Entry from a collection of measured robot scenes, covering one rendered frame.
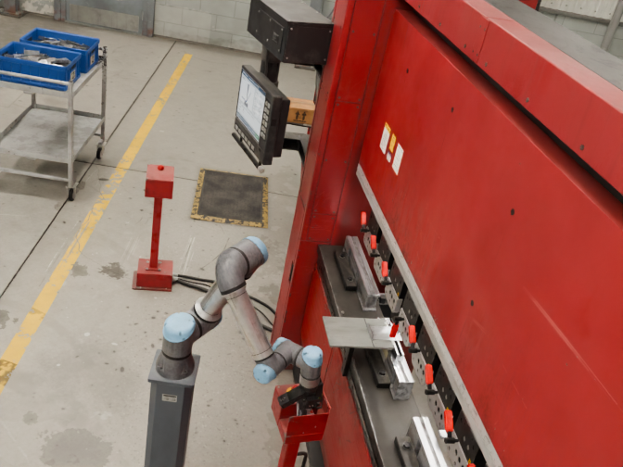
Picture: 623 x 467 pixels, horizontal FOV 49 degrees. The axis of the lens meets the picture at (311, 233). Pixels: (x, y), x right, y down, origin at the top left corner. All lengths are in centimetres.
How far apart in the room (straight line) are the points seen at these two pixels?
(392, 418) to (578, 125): 140
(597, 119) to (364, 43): 168
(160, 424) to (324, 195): 133
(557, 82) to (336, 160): 171
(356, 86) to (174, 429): 168
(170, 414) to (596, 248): 186
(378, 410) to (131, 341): 188
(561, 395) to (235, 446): 219
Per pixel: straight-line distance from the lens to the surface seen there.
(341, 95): 316
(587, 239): 161
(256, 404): 379
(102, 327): 418
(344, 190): 337
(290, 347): 251
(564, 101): 172
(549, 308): 172
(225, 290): 235
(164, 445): 300
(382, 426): 259
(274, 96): 323
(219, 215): 534
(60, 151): 542
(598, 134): 159
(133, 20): 963
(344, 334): 273
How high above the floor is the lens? 267
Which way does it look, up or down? 30 degrees down
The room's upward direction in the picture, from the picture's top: 12 degrees clockwise
